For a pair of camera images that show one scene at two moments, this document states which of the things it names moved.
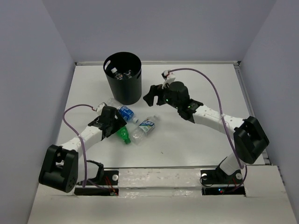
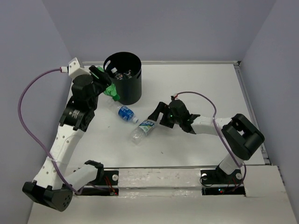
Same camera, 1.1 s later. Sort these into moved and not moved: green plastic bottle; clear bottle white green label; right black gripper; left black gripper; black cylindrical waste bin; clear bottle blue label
Moved: left black gripper; right black gripper; green plastic bottle
Not moved: clear bottle blue label; black cylindrical waste bin; clear bottle white green label
